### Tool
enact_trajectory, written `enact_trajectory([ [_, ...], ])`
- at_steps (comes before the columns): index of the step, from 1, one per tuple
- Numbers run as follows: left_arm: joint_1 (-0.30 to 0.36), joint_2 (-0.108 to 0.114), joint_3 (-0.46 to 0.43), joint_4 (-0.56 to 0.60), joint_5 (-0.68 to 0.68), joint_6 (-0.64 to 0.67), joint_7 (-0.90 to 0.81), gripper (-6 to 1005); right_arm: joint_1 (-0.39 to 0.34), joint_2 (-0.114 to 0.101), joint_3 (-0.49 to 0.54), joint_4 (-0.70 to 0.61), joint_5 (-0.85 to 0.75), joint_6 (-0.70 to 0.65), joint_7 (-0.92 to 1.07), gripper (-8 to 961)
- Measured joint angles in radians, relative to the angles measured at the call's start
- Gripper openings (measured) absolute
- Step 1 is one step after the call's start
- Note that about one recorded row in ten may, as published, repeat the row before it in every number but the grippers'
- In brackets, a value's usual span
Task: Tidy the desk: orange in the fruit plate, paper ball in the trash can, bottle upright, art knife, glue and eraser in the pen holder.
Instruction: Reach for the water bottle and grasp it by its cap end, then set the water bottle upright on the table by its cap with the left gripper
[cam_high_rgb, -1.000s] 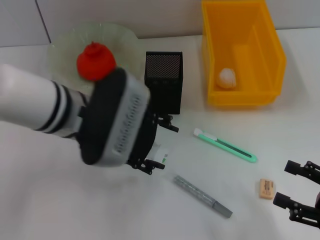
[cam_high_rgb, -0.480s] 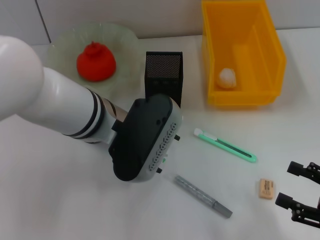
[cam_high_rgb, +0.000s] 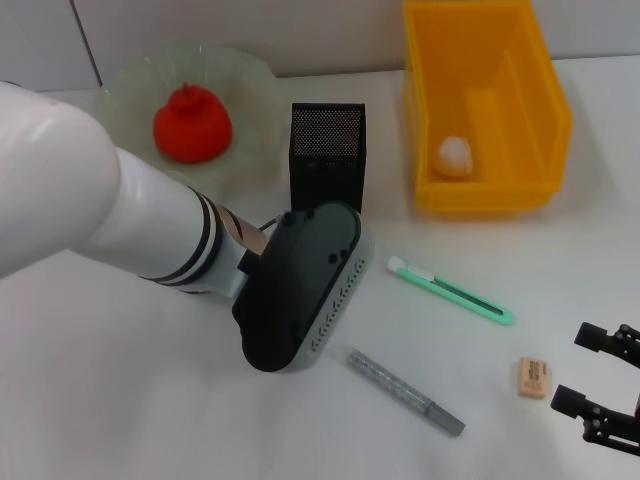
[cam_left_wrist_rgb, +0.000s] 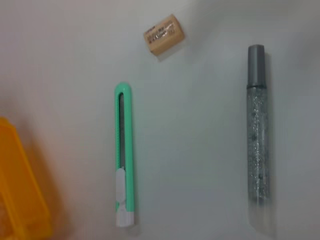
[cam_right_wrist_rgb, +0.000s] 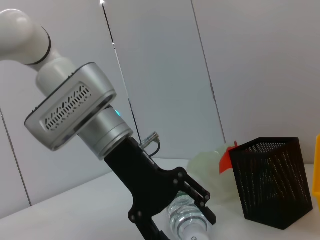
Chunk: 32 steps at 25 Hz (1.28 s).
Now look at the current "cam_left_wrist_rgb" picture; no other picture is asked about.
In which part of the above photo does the silver glitter pen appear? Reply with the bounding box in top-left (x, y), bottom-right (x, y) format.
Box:
top-left (245, 44), bottom-right (276, 235)

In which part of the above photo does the mint green utility knife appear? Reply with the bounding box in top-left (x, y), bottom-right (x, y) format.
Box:
top-left (114, 81), bottom-right (137, 228)

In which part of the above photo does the beige rectangular eraser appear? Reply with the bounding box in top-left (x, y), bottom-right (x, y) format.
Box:
top-left (142, 13), bottom-right (187, 57)

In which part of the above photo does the yellow plastic storage bin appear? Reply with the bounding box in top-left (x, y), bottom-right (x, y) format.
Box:
top-left (0, 116), bottom-right (54, 240)

